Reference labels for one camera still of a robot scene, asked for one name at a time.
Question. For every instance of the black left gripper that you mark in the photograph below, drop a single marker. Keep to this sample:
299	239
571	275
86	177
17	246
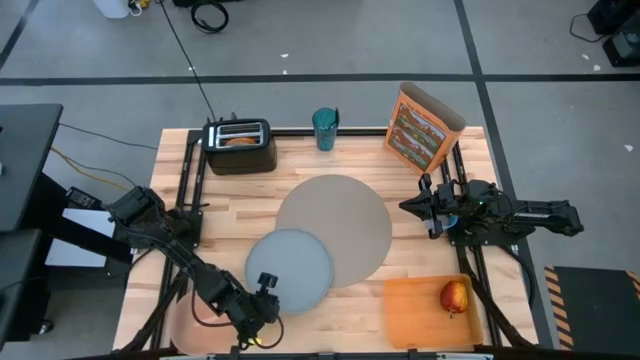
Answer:
257	307

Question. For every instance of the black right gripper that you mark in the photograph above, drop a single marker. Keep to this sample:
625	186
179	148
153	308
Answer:
440	200

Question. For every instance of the orange cereal box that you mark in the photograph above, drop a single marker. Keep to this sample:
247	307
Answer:
420	132

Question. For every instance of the pink translucent bowl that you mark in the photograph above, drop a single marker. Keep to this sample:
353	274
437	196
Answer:
187	335

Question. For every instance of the red yellow apple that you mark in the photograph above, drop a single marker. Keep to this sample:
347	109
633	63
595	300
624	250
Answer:
454	297

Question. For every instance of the toasted bagel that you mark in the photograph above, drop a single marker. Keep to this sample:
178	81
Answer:
241	141

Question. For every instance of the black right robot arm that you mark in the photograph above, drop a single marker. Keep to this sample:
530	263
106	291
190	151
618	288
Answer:
540	215

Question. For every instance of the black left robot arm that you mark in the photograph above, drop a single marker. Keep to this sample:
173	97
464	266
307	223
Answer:
200	270

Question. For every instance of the grey round plate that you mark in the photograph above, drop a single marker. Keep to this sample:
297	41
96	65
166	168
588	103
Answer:
295	265

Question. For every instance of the tan round placemat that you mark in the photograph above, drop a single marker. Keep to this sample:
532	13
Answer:
345	215

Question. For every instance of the teal ribbed plastic cup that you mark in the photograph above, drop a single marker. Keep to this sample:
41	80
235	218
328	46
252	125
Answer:
325	132

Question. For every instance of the black two-slot toaster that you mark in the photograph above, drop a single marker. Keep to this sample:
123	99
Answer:
240	147

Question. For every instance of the white flat panel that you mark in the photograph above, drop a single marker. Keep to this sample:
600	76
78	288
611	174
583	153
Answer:
75	235

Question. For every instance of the black power supply box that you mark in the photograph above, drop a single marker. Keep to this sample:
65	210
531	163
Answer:
84	198

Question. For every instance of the black mat with yellow stripes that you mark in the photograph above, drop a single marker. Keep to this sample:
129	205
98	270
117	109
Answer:
595	305

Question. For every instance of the black desk top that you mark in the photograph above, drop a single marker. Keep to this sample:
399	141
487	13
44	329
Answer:
27	160

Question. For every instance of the black equipment case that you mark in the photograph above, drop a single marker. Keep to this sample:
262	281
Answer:
615	15

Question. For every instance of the white container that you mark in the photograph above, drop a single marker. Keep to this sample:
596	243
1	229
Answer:
112	7

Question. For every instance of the black aluminium table frame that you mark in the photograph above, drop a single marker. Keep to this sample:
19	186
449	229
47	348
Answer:
472	280

